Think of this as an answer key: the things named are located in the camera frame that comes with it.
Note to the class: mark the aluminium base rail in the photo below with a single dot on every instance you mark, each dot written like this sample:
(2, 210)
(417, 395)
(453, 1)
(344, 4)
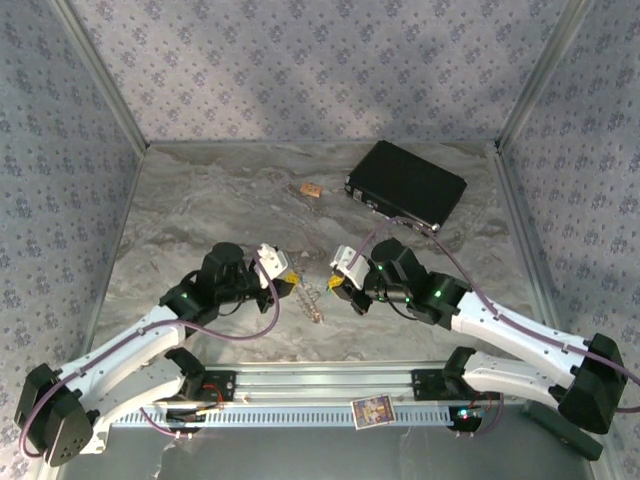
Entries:
(320, 380)

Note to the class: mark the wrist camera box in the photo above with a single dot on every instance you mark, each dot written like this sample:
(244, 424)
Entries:
(352, 267)
(272, 262)

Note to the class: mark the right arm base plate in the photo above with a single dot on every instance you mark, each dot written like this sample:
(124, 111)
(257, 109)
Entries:
(425, 385)

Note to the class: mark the printed card on rail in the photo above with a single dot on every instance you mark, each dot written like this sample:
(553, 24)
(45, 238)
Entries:
(373, 411)

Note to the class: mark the black hard case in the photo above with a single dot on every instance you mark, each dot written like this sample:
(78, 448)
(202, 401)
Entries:
(407, 182)

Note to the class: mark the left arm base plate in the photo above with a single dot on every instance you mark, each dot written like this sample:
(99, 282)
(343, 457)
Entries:
(225, 387)

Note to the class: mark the black bar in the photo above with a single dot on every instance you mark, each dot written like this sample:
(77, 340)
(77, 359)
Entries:
(575, 440)

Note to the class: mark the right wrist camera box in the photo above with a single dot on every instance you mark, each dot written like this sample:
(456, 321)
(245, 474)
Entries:
(352, 267)

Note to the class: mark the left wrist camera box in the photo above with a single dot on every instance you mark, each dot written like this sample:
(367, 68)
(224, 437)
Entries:
(272, 262)

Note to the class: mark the small wooden tag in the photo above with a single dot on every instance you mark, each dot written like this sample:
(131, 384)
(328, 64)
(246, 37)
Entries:
(310, 190)

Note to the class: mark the aluminium frame post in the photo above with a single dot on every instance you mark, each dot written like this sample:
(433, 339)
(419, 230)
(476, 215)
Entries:
(545, 75)
(102, 80)

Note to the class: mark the small controller board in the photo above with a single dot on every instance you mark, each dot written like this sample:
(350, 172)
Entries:
(185, 416)
(467, 417)

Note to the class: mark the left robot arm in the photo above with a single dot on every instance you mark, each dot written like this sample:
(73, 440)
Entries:
(125, 345)

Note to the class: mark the white plastic bracket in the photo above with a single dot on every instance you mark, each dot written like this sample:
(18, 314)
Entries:
(97, 445)

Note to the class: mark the aluminium side rail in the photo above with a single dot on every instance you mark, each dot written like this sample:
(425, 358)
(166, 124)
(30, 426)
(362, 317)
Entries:
(530, 240)
(107, 270)

